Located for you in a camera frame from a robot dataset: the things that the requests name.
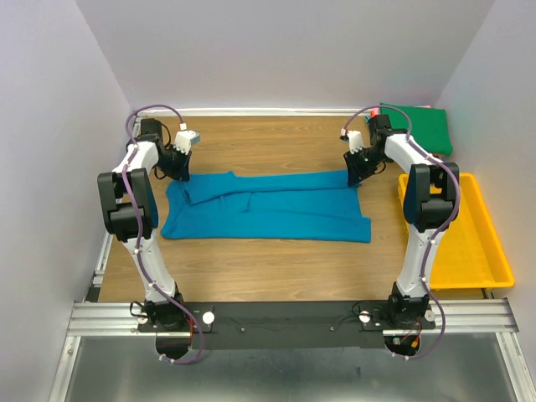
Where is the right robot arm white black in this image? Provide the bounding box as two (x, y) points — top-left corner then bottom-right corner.
(341, 114), (461, 328)

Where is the purple cable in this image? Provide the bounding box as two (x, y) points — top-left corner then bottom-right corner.
(338, 105), (461, 363)
(124, 103), (204, 366)

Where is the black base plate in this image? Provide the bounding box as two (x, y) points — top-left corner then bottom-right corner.
(137, 299), (436, 361)

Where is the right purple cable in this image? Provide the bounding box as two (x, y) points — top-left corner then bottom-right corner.
(338, 105), (461, 363)

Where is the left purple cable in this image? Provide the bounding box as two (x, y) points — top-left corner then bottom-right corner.
(124, 103), (204, 366)

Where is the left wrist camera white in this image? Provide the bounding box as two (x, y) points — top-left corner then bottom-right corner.
(173, 130), (200, 154)

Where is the yellow plastic tray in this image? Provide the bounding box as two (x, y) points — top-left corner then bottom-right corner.
(396, 172), (516, 291)

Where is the blue t shirt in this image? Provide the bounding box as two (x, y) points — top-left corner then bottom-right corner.
(161, 170), (372, 243)

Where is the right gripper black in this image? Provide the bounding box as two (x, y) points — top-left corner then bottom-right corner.
(343, 147), (388, 187)

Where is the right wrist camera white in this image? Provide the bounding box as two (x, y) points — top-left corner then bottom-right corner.
(347, 131), (364, 154)

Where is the aluminium frame rail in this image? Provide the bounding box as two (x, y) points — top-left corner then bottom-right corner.
(48, 109), (536, 402)

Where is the green folded t shirt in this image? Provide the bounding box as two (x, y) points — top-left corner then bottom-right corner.
(380, 103), (453, 157)

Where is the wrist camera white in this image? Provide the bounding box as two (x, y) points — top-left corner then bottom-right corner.
(347, 131), (364, 154)
(173, 130), (200, 154)

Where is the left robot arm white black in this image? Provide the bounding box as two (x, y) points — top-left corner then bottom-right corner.
(97, 118), (198, 332)

